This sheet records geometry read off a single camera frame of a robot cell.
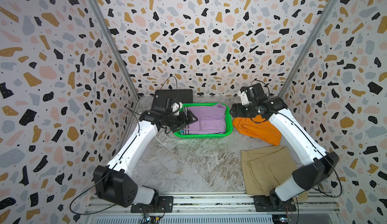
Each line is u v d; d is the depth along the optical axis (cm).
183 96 119
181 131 93
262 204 73
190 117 69
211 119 104
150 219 70
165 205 73
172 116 69
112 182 39
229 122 97
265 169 83
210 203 75
